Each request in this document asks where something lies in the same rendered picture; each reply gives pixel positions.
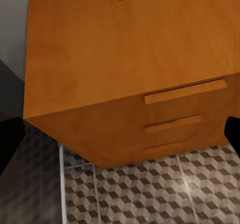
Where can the cabinet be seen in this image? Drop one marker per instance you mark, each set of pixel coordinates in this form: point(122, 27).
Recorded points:
point(121, 82)

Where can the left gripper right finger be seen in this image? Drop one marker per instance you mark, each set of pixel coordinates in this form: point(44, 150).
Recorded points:
point(232, 133)

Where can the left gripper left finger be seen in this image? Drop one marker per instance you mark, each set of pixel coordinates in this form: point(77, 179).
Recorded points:
point(12, 132)

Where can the door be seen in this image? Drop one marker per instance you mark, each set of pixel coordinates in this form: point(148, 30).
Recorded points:
point(30, 186)

